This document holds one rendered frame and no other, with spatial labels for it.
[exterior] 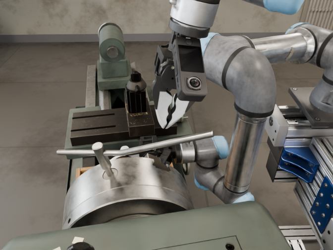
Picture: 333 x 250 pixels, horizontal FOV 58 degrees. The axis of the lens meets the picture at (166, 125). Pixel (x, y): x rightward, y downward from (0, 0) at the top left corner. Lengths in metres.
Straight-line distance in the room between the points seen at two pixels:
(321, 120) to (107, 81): 1.11
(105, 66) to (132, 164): 1.09
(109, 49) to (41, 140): 1.50
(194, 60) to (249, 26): 4.50
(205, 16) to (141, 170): 0.35
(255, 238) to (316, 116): 0.60
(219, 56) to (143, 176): 0.33
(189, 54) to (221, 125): 2.44
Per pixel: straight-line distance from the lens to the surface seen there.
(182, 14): 0.51
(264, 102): 0.72
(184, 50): 0.51
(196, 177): 1.02
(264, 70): 0.72
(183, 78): 0.48
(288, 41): 0.99
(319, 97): 1.10
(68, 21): 4.96
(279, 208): 2.31
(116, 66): 1.71
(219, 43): 0.78
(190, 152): 0.91
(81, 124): 1.30
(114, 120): 1.29
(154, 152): 0.89
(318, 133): 1.13
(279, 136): 1.08
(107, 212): 0.63
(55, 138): 2.90
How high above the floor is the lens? 1.70
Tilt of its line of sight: 36 degrees down
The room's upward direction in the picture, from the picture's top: straight up
